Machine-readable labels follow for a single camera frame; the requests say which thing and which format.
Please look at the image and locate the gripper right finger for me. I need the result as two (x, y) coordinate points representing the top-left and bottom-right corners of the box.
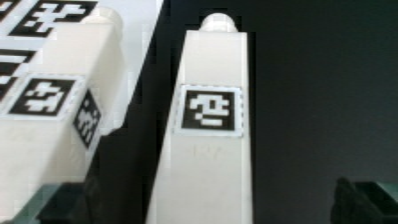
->
(331, 178), (398, 224)

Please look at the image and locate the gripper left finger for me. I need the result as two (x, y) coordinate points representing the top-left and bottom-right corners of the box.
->
(11, 182), (98, 224)

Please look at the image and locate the white leg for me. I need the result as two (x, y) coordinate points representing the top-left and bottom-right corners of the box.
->
(0, 7), (125, 221)
(146, 13), (254, 224)

